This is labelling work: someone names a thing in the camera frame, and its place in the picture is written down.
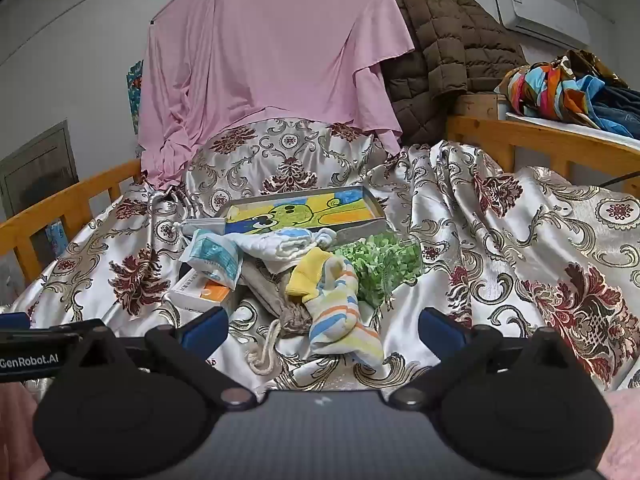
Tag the blue white mask packet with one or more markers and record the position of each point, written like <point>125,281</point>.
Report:
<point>215,257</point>

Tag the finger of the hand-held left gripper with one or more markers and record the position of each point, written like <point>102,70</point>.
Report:
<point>65,329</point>
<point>12,321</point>

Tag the white mattress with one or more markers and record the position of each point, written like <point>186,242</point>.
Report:
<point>550,125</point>

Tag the white air conditioner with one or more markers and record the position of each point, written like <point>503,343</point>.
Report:
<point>540,15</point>

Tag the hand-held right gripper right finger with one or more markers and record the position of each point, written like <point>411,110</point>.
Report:
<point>441,329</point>

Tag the colourful patterned cloth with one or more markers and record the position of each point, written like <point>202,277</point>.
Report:
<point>545,85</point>

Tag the green artificial leaf bunch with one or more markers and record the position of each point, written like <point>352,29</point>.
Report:
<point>385,265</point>

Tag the cartoon print tray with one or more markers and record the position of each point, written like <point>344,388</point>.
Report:
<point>300,212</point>

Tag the pink sheet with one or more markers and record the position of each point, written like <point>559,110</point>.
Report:
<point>260,50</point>

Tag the grey wall panel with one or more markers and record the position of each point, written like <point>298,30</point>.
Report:
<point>35,175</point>

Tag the brown quilted jacket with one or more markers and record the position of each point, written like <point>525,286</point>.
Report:
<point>450,45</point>

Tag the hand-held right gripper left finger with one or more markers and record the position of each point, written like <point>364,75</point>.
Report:
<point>205,329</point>

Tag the white cloth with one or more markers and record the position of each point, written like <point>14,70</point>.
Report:
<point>280,250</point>

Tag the blue wall poster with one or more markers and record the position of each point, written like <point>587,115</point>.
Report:
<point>135,95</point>

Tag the dark blue clothes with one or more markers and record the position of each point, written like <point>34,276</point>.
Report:
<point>620,110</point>

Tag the yellow striped sock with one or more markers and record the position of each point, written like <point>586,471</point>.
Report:
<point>340,310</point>

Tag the white orange box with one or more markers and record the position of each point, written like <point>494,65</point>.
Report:
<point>200,292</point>

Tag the floral satin blanket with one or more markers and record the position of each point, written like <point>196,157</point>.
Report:
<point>525,220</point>

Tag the wooden bed frame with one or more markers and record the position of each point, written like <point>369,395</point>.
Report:
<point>75,195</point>

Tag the pink fleece cloth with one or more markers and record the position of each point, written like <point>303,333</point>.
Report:
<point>17,430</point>
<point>625,435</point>

